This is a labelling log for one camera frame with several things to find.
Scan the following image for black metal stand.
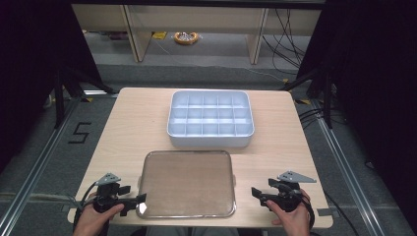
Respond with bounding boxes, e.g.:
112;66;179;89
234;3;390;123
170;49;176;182
280;66;334;130
53;64;116;130

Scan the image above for metal floor rail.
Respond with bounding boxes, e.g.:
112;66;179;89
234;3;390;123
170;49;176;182
310;98;389;236
0;95;84;232

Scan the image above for black floor cables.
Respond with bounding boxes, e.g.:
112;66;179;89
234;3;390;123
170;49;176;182
297;107;330;130

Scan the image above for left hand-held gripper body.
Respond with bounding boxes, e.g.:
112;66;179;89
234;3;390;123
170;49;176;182
92;172;128;213

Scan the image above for light wooden desk frame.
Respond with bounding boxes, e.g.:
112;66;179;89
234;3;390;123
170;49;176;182
71;3;323;65

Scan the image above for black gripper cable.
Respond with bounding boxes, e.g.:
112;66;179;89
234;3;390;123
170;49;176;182
300;193;317;230
73;182;99;232

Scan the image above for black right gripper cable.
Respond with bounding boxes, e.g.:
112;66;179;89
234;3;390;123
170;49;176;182
300;193;317;230

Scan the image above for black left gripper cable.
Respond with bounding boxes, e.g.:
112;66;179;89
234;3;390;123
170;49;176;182
73;182;99;232

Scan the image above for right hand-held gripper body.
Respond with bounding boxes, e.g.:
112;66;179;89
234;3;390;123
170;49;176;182
274;169;318;212

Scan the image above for yellow tape roll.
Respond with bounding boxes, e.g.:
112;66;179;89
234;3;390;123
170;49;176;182
173;30;201;46

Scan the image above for person's right hand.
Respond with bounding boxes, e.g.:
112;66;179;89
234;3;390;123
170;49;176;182
266;189;312;236

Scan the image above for black curtain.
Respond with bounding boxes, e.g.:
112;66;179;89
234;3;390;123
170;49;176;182
0;0;102;175
296;0;417;227

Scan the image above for white compartment storage box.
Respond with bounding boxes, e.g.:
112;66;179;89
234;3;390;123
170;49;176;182
166;88;256;148

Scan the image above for bundle of black cables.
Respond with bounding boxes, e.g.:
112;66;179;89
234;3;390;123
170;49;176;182
261;8;312;77

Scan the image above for clear rectangular box lid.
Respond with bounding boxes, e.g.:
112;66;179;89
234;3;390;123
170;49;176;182
136;149;238;220

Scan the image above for person's left hand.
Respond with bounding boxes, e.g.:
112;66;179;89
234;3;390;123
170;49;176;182
72;203;126;236

